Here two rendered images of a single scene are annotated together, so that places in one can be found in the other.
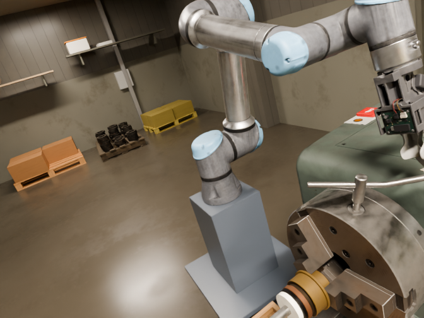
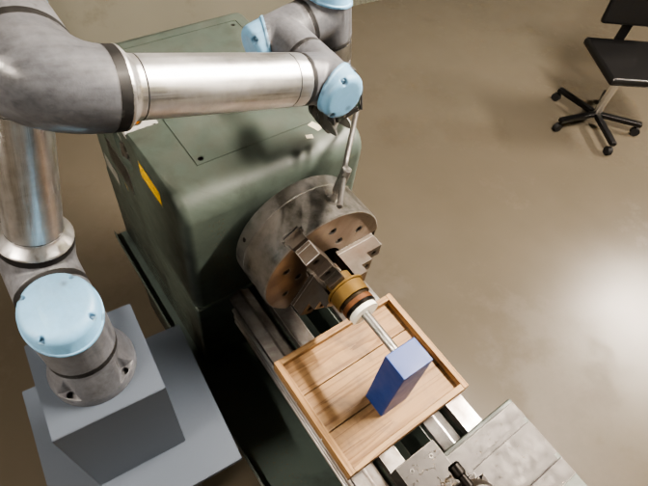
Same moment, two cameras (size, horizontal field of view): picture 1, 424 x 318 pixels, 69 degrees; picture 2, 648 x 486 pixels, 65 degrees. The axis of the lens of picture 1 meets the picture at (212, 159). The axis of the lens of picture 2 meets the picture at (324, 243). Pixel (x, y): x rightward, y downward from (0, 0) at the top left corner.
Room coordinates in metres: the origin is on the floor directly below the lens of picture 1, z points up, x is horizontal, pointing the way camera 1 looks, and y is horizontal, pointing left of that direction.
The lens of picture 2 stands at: (0.77, 0.43, 2.04)
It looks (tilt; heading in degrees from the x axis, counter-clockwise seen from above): 53 degrees down; 252
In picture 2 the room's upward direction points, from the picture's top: 11 degrees clockwise
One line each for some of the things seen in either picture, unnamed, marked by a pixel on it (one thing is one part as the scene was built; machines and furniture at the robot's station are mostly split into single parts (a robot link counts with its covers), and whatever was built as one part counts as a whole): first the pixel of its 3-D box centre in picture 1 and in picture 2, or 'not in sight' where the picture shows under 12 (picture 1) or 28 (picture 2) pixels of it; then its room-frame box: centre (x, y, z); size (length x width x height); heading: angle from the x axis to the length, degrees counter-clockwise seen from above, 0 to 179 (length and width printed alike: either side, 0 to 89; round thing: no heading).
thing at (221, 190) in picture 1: (219, 182); (87, 355); (1.02, 0.00, 1.15); 0.15 x 0.15 x 0.10
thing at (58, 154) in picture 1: (47, 161); not in sight; (6.25, 3.24, 0.24); 1.34 x 0.94 x 0.48; 111
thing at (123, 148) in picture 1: (116, 136); not in sight; (6.56, 1.83, 0.24); 1.36 x 0.96 x 0.49; 21
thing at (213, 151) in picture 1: (211, 153); (66, 321); (1.02, -0.01, 1.27); 0.13 x 0.12 x 0.14; 116
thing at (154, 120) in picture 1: (168, 115); not in sight; (7.28, 0.69, 0.20); 1.17 x 0.85 x 0.41; 111
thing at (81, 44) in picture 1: (77, 46); not in sight; (7.07, 1.98, 2.18); 0.44 x 0.36 x 0.25; 111
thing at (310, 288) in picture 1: (306, 293); (349, 294); (0.51, -0.11, 1.08); 0.09 x 0.09 x 0.09; 26
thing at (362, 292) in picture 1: (366, 295); (361, 253); (0.46, -0.22, 1.08); 0.12 x 0.11 x 0.05; 26
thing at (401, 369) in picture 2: not in sight; (396, 378); (0.42, 0.06, 1.00); 0.08 x 0.06 x 0.23; 26
